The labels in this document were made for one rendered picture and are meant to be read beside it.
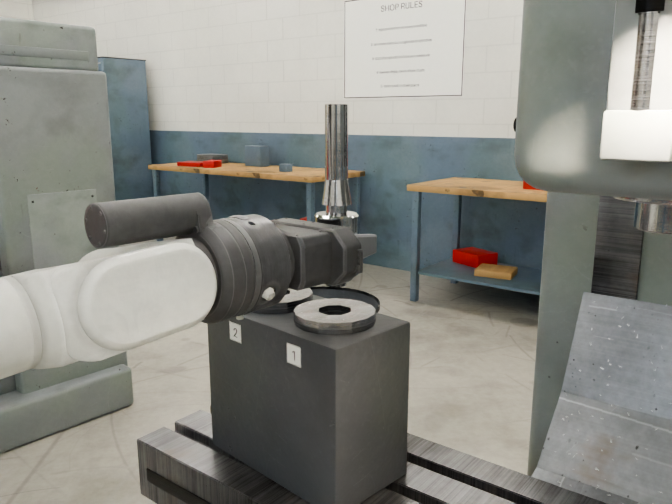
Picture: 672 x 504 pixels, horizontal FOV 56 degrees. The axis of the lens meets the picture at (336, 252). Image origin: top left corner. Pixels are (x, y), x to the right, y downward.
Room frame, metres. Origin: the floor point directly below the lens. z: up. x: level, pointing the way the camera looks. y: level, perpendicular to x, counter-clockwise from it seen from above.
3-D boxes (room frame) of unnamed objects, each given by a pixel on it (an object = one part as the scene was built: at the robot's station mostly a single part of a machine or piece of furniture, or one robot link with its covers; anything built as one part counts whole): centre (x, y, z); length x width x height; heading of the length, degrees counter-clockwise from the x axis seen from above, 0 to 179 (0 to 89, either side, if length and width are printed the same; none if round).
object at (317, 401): (0.69, 0.04, 1.06); 0.22 x 0.12 x 0.20; 46
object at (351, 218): (0.65, 0.00, 1.26); 0.05 x 0.05 x 0.01
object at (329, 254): (0.58, 0.06, 1.23); 0.13 x 0.12 x 0.10; 49
